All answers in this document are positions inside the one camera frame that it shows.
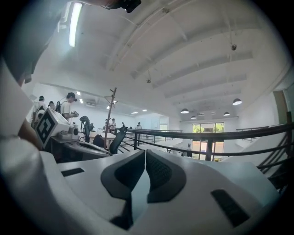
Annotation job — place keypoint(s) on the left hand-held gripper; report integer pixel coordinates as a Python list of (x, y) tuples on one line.
[(46, 128)]

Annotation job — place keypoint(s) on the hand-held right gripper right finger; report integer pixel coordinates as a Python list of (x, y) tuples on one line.
[(195, 183)]

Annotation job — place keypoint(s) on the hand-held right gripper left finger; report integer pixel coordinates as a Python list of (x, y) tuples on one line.
[(92, 190)]

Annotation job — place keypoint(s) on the person's left forearm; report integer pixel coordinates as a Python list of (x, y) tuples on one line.
[(28, 134)]

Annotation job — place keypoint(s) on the tall-back black office chair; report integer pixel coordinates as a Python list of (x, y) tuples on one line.
[(118, 140)]

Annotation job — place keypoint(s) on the wooden coat rack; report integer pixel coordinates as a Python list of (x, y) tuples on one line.
[(111, 110)]

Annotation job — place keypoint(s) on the glass entrance doors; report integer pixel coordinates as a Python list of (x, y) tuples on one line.
[(207, 128)]

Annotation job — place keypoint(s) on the ceiling light tube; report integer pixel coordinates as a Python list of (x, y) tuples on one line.
[(75, 23)]

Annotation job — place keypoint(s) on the person's black shirt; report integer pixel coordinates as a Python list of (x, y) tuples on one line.
[(27, 34)]

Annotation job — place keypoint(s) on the black head-worn camera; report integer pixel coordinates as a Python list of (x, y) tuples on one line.
[(131, 5)]

